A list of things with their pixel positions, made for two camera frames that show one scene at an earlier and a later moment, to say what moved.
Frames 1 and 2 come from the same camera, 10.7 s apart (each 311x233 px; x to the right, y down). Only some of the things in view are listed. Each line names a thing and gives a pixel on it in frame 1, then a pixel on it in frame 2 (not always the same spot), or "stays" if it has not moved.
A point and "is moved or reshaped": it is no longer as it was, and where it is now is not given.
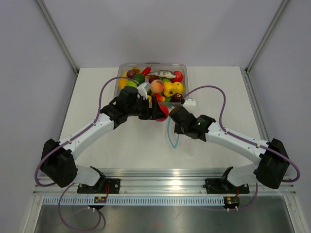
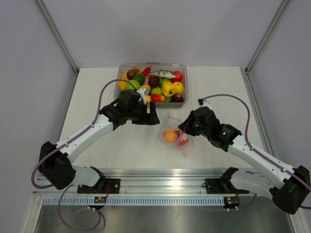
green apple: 130,83 stays
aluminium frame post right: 266,35 stays
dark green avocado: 140,77 stays
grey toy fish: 163,73 stays
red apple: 165,110 to 181,141
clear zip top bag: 180,141 is moved or reshaped
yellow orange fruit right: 180,87 stays
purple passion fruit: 130,73 stays
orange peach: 156,86 to 170,135
